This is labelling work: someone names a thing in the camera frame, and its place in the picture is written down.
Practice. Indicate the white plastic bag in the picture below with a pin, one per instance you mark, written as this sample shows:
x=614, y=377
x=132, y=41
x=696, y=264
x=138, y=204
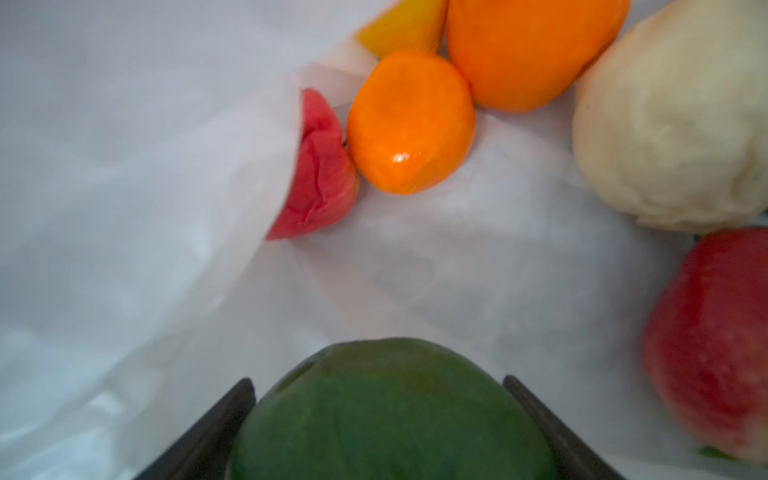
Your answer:
x=147, y=146

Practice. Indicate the yellow fruit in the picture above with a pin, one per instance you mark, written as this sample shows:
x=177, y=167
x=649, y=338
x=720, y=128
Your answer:
x=410, y=24

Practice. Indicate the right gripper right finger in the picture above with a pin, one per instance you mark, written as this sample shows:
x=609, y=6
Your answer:
x=576, y=460

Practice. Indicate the orange fruit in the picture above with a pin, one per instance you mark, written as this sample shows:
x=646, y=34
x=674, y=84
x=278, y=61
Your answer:
x=518, y=56

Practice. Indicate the red apple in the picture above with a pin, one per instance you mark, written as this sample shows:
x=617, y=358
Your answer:
x=705, y=345

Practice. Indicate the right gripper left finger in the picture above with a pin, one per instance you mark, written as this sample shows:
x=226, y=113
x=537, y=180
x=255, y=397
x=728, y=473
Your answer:
x=202, y=451

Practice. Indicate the small orange tangerine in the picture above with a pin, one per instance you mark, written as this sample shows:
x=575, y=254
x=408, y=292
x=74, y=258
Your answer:
x=411, y=124

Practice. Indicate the pale white fruit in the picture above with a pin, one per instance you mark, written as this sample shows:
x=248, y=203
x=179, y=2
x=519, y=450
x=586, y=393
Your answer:
x=670, y=125

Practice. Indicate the red fruit piece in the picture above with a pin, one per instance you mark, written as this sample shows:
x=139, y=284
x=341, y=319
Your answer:
x=325, y=184

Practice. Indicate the green mango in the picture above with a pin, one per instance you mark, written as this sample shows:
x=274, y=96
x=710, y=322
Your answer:
x=393, y=408

